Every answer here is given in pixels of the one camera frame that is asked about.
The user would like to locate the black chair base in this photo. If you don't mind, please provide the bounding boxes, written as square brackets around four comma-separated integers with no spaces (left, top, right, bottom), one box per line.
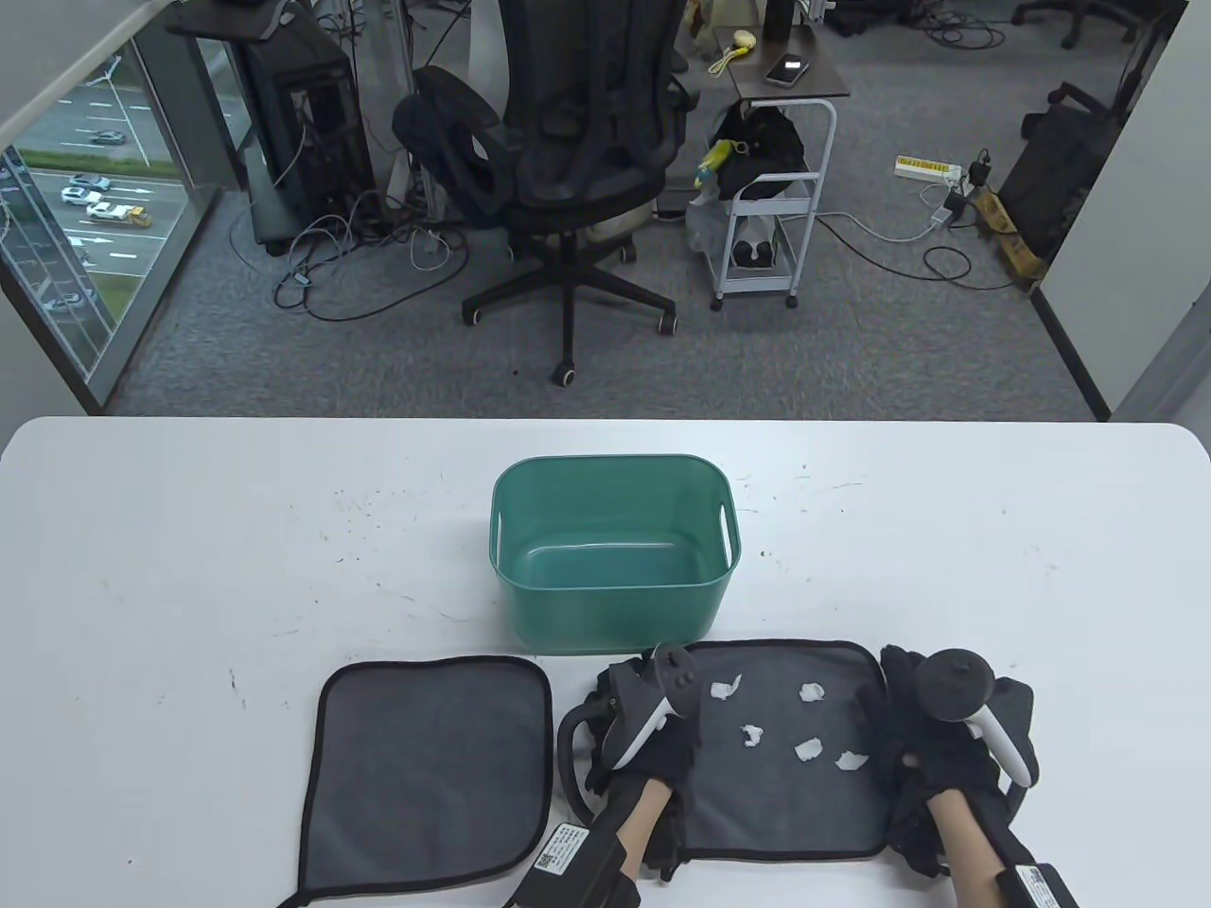
[1012,0,1141,48]

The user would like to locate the black wrist sensor box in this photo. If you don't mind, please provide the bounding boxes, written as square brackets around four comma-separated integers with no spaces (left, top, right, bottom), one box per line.
[501,823,637,908]
[993,863,1079,908]

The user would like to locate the white plastic bag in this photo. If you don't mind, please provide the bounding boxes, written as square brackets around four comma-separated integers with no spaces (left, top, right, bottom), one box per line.
[686,184,734,254]

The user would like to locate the black bag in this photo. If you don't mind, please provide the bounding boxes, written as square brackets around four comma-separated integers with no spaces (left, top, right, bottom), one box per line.
[708,102,807,201]

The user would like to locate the tangled floor cables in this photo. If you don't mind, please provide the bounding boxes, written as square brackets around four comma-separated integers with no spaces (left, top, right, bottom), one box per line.
[272,189,469,323]

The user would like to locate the black floor cable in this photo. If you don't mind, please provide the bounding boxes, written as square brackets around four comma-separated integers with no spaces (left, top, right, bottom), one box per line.
[814,213,1018,289]

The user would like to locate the white cart with dark top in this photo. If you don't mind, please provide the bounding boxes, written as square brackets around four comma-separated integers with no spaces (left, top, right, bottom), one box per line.
[710,24,852,311]

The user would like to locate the glass window panel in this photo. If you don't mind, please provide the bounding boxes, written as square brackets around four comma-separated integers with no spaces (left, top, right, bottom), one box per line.
[0,19,223,412]

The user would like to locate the black mesh office chair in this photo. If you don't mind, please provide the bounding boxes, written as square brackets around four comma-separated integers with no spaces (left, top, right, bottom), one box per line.
[392,0,701,389]

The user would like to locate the dark grey hand towel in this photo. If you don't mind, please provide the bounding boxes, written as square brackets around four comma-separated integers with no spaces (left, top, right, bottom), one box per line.
[276,655,554,908]

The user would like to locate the grey white hand controller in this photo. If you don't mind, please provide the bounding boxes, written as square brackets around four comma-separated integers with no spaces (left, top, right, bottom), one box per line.
[916,649,1034,788]
[556,643,699,816]

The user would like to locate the yellow green toy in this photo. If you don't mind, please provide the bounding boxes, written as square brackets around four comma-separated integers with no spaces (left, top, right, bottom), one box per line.
[695,139,739,190]

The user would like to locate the green plastic bin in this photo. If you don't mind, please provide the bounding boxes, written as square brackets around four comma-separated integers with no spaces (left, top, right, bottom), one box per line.
[489,455,742,655]

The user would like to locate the person's left hand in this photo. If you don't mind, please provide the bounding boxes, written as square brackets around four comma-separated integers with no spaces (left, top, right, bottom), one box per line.
[585,662,701,795]

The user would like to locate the black chair with armrest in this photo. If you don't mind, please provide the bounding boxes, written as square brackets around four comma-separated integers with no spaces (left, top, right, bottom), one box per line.
[998,80,1132,261]

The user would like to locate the black computer tower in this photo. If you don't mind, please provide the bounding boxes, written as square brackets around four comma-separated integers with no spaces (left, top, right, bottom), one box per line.
[241,19,379,223]

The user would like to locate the yellow cardboard box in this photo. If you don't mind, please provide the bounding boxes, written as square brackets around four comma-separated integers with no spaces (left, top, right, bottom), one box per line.
[974,184,1046,289]

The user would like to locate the pink-backed grey hand towel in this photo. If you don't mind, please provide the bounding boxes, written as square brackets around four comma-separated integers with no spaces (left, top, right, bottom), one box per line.
[653,639,900,864]

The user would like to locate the person's right hand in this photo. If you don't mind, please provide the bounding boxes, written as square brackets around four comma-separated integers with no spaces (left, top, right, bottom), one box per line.
[856,646,1037,852]

